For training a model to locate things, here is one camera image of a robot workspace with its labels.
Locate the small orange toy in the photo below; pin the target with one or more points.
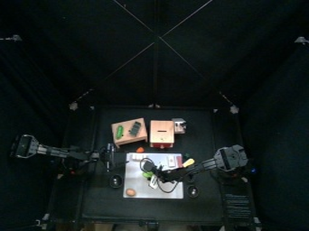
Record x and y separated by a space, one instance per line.
139 149

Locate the yellow block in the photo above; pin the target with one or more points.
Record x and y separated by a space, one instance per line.
187 162

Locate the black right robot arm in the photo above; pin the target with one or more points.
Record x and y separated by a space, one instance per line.
219 161

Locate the green toy pickle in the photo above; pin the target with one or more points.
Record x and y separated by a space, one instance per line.
119 131

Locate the wooden box with holes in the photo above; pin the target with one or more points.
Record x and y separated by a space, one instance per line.
128 136

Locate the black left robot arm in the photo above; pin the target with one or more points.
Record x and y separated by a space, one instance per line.
52 150

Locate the brown toy egg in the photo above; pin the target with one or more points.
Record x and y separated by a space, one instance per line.
130 192

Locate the white cutting board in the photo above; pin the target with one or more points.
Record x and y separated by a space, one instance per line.
138 183

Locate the black round bowl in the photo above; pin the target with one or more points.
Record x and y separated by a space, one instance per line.
116 180
193 191

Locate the small white block pair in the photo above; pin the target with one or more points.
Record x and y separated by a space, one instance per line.
138 156

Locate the red wooden drawer box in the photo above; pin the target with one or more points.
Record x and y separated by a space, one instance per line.
162 133

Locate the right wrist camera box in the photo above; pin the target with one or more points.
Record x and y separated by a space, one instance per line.
153 182

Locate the green toy starfruit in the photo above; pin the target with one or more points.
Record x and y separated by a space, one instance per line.
147 174

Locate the red flat block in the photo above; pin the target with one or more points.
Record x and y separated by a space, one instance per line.
178 160

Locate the white rectangular block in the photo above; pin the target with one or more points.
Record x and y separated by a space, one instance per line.
171 161

